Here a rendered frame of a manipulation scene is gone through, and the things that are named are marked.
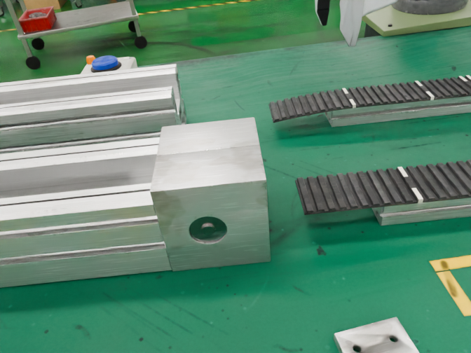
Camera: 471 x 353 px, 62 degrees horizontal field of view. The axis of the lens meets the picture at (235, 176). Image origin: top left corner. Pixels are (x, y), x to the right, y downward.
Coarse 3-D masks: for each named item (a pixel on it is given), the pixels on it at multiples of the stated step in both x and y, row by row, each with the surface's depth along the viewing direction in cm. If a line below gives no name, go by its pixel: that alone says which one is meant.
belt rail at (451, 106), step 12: (360, 108) 52; (372, 108) 52; (384, 108) 52; (396, 108) 52; (408, 108) 53; (420, 108) 53; (432, 108) 53; (444, 108) 52; (456, 108) 53; (468, 108) 53; (336, 120) 53; (348, 120) 53; (360, 120) 53; (372, 120) 53; (384, 120) 53
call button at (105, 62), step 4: (104, 56) 62; (108, 56) 62; (112, 56) 62; (96, 60) 61; (100, 60) 61; (104, 60) 61; (108, 60) 61; (112, 60) 60; (116, 60) 61; (92, 64) 61; (96, 64) 60; (100, 64) 60; (104, 64) 60; (108, 64) 60; (112, 64) 60; (116, 64) 61; (96, 68) 60; (100, 68) 60; (104, 68) 60; (108, 68) 60
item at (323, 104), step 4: (316, 92) 54; (320, 92) 54; (324, 92) 54; (312, 96) 54; (316, 96) 54; (320, 96) 54; (324, 96) 53; (316, 100) 53; (320, 100) 53; (324, 100) 53; (328, 100) 52; (316, 104) 52; (320, 104) 52; (324, 104) 52; (328, 104) 51; (320, 108) 51; (324, 108) 51; (328, 108) 51; (332, 108) 51; (320, 112) 51
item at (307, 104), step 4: (300, 96) 55; (304, 96) 55; (308, 96) 54; (300, 100) 54; (304, 100) 54; (308, 100) 53; (312, 100) 53; (300, 104) 53; (304, 104) 52; (308, 104) 53; (312, 104) 52; (304, 108) 52; (308, 108) 52; (312, 108) 51; (316, 108) 52; (304, 112) 51; (308, 112) 51; (312, 112) 51; (316, 112) 51
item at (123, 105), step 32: (0, 96) 53; (32, 96) 53; (64, 96) 53; (96, 96) 48; (128, 96) 47; (160, 96) 46; (0, 128) 49; (32, 128) 48; (64, 128) 48; (96, 128) 48; (128, 128) 48; (160, 128) 49
